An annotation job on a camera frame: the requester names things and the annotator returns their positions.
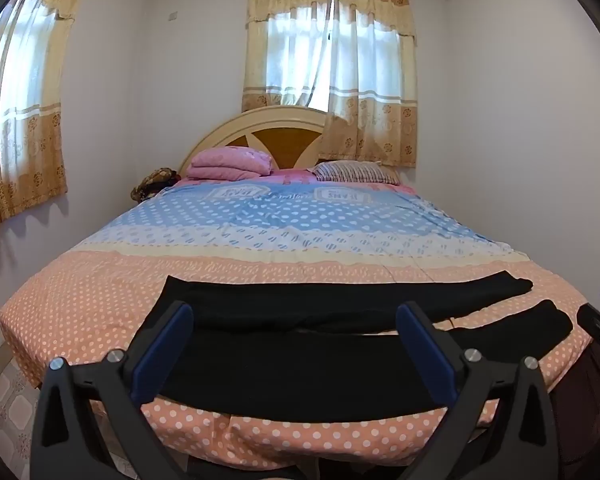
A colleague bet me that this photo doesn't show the black pants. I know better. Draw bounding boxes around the black pants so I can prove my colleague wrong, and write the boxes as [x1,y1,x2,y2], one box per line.
[145,270,574,411]

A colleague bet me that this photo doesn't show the beige lace curtain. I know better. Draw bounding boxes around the beige lace curtain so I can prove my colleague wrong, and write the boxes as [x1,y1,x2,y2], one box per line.
[241,0,419,169]
[0,0,97,242]

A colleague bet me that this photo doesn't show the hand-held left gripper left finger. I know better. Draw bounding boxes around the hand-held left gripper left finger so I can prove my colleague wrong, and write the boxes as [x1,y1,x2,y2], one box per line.
[30,301,196,480]

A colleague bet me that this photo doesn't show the polka dot bed cover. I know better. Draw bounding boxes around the polka dot bed cover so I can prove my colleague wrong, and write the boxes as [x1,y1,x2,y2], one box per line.
[0,170,600,466]

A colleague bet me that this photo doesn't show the striped pillow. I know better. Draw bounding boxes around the striped pillow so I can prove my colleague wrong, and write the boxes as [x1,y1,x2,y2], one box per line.
[311,160,401,184]

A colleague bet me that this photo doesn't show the person's dark clothing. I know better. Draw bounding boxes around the person's dark clothing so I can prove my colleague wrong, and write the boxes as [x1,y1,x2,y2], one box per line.
[550,342,600,480]

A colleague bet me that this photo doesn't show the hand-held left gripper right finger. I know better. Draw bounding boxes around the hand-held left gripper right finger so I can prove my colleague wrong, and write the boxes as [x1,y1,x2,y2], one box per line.
[395,301,563,480]

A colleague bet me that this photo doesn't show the cream wooden headboard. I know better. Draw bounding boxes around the cream wooden headboard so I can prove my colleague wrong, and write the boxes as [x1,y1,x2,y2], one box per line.
[179,106,341,176]

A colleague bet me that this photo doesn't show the brown patterned bag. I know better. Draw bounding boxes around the brown patterned bag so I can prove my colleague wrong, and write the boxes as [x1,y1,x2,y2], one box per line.
[131,167,181,204]

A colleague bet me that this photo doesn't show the pink pillows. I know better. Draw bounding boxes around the pink pillows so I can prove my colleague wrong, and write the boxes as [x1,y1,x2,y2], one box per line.
[186,146,275,181]

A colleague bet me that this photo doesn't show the pink bed sheet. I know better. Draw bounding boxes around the pink bed sheet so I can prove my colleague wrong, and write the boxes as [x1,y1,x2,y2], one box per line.
[177,169,416,194]

